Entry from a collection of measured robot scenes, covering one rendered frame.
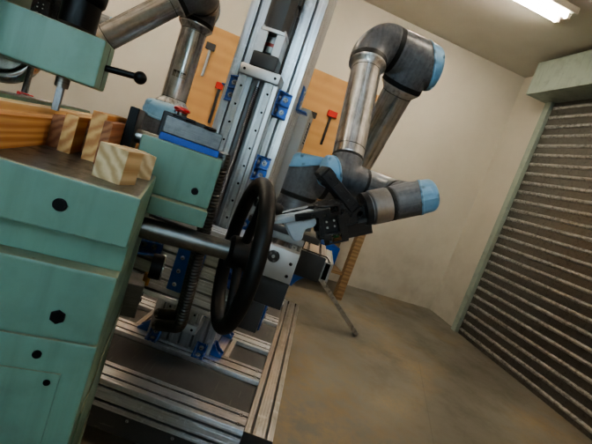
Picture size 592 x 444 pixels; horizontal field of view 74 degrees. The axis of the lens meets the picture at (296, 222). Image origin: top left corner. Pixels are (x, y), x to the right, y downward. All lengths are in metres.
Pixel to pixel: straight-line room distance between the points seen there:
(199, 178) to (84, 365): 0.33
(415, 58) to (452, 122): 3.47
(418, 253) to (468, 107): 1.63
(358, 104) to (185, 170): 0.47
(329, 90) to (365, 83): 3.05
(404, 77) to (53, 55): 0.80
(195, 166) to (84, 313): 0.30
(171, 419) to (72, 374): 0.80
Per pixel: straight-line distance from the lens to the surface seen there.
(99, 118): 0.64
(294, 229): 0.80
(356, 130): 0.95
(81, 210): 0.48
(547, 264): 3.80
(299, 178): 1.20
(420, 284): 4.72
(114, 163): 0.51
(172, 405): 1.32
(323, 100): 4.04
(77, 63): 0.68
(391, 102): 1.17
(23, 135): 0.60
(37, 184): 0.49
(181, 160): 0.69
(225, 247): 0.71
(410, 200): 0.86
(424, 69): 1.14
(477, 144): 4.74
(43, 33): 0.70
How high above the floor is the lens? 0.99
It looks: 7 degrees down
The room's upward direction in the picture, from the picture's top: 19 degrees clockwise
